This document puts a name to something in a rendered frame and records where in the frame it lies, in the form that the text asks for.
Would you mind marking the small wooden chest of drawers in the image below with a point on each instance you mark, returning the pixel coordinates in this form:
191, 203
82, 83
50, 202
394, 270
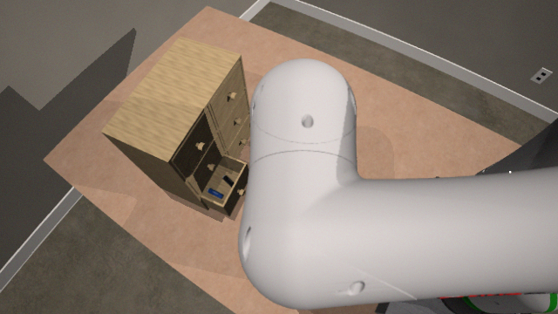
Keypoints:
155, 119

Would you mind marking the blue aa battery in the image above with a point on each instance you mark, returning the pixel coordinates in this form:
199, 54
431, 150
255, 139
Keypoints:
215, 193

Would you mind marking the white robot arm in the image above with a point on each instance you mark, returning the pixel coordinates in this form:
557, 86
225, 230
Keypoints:
314, 234

